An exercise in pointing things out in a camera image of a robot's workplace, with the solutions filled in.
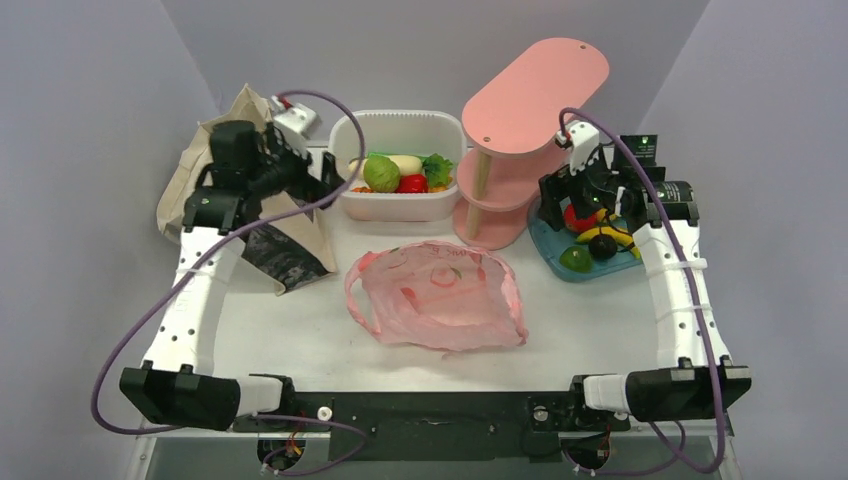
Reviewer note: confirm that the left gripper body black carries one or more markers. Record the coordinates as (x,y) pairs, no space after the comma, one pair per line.
(286,169)

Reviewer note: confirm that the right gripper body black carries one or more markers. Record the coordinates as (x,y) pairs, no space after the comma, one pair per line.
(593,184)

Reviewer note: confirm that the beige canvas tote bag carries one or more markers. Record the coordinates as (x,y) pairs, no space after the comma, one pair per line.
(292,252)

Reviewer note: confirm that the small green lime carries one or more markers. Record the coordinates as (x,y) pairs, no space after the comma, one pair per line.
(576,259)

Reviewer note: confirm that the pink three-tier shelf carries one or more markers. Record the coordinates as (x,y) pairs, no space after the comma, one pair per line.
(511,124)

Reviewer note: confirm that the white radish with leaves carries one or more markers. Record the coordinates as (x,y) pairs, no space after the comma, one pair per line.
(435,167)

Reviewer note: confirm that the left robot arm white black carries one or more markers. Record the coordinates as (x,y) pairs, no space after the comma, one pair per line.
(175,384)

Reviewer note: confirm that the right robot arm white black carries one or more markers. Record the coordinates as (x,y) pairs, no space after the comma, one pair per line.
(696,378)

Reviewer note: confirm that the red apple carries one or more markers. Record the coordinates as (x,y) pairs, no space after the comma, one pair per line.
(579,225)

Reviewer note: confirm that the yellow banana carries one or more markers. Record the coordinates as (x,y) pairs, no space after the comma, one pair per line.
(624,240)

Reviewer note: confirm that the dark avocado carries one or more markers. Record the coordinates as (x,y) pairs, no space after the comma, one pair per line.
(602,247)

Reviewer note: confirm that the teal plastic tray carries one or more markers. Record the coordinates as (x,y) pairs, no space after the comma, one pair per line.
(551,244)

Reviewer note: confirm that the red bell pepper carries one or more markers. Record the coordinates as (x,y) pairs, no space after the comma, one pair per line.
(413,184)

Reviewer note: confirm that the white plastic tub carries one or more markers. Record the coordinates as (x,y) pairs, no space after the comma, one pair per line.
(397,131)

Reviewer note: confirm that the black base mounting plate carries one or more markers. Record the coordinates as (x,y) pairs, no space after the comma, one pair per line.
(438,426)

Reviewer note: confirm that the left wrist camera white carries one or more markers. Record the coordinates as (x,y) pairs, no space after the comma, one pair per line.
(294,118)

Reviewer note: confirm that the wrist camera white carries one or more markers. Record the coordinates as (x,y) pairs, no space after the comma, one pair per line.
(294,118)
(581,139)

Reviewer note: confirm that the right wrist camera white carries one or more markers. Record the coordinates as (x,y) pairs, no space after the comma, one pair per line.
(581,139)

